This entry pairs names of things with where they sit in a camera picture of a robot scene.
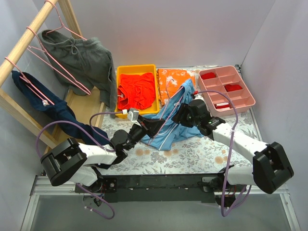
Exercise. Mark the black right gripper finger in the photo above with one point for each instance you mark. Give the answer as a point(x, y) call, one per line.
point(188, 122)
point(182, 113)

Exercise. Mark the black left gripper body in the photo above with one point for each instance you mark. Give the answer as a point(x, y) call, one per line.
point(146, 123)

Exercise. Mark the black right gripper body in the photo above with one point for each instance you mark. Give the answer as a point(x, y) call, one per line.
point(182, 115)

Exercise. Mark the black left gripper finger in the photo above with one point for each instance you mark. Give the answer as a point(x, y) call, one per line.
point(146, 122)
point(154, 129)

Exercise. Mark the light blue shorts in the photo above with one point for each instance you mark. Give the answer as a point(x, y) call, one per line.
point(172, 131)

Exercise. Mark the orange bleached denim shorts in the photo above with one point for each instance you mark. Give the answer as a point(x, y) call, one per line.
point(169, 81)

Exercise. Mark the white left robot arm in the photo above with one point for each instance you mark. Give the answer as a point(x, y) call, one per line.
point(73, 161)

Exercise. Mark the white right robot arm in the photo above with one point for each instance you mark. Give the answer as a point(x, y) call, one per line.
point(270, 167)

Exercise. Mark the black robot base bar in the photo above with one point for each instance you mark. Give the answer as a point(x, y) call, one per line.
point(156, 188)

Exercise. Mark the bright orange shorts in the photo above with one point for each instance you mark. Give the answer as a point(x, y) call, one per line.
point(136, 91)

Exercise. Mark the grey sweat shorts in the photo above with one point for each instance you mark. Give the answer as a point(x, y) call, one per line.
point(81, 65)

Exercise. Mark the navy blue shorts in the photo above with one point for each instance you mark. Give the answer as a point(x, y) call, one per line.
point(59, 110)

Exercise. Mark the red white item in organizer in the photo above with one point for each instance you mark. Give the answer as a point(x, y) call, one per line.
point(222, 105)

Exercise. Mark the floral table mat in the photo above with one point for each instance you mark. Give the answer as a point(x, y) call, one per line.
point(189, 156)

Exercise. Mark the red cloth in organizer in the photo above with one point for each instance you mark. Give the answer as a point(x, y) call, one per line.
point(208, 75)
point(232, 87)

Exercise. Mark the pink compartment organizer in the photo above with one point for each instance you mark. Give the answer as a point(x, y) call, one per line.
point(224, 91)

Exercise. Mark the yellow plastic tray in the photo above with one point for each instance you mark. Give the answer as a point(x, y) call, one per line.
point(139, 70)

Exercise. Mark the pink wire hanger with navy shorts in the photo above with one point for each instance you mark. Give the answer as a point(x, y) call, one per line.
point(31, 86)

